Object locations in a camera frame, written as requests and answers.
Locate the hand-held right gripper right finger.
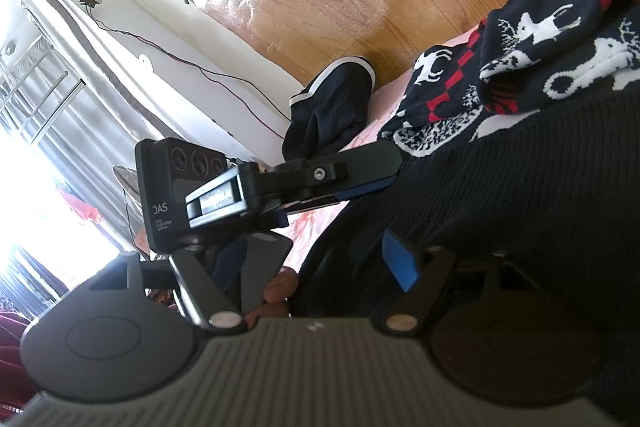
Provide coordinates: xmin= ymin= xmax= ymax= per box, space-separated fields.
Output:
xmin=376 ymin=229 xmax=546 ymax=338

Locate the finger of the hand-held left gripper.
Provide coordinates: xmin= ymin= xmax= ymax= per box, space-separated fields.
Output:
xmin=240 ymin=142 xmax=403 ymax=214

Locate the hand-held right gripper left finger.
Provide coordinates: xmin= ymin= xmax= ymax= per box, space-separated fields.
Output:
xmin=90 ymin=239 xmax=250 ymax=333

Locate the black ribbed knit sweater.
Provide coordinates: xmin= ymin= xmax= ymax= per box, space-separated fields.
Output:
xmin=287 ymin=84 xmax=640 ymax=383

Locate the navy animal-print knit sweater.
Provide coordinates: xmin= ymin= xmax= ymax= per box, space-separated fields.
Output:
xmin=377 ymin=0 xmax=640 ymax=158

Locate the person's left hand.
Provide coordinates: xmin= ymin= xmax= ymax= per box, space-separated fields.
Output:
xmin=245 ymin=267 xmax=303 ymax=328

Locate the red cloth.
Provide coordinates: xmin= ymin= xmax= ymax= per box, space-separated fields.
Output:
xmin=64 ymin=191 xmax=104 ymax=226

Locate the black garment with white stripe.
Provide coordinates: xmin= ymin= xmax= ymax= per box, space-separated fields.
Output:
xmin=281 ymin=56 xmax=377 ymax=164

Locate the grey window curtain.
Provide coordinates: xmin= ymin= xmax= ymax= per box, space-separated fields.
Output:
xmin=0 ymin=0 xmax=151 ymax=258

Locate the metal drying rack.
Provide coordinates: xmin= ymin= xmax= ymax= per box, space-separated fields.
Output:
xmin=0 ymin=32 xmax=86 ymax=138

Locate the maroon ribbed clothing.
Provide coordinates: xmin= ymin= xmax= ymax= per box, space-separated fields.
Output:
xmin=0 ymin=311 xmax=42 ymax=414

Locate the thin dark cable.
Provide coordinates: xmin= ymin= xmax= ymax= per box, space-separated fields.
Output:
xmin=82 ymin=2 xmax=291 ymax=125
xmin=200 ymin=67 xmax=288 ymax=140

